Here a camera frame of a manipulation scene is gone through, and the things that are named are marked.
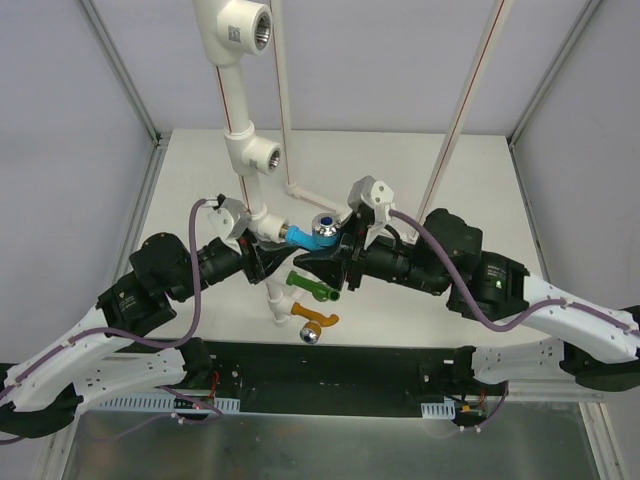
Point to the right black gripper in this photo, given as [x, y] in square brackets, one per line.
[354, 257]

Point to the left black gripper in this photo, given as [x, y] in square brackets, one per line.
[252, 258]

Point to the blue water faucet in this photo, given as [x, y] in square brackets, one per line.
[325, 233]

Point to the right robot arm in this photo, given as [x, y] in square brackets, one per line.
[597, 347]

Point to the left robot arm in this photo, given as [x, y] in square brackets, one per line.
[140, 334]

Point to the green water faucet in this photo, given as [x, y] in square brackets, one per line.
[319, 291]

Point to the orange water faucet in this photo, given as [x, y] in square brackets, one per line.
[316, 322]

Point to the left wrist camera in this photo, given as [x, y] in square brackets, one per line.
[230, 218]

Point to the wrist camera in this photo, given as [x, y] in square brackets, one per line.
[378, 199]
[230, 218]

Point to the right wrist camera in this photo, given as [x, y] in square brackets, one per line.
[378, 199]

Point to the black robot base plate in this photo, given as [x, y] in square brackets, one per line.
[361, 381]

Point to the left aluminium frame post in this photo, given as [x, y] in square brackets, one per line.
[106, 44]

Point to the aluminium frame post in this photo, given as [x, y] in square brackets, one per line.
[578, 29]
[106, 44]

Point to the right white cable duct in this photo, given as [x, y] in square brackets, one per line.
[438, 410]

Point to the white cable duct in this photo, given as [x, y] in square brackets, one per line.
[163, 402]
[438, 410]

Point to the left white cable duct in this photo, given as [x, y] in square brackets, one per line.
[163, 402]

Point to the right aluminium frame post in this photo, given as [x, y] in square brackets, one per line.
[578, 29]

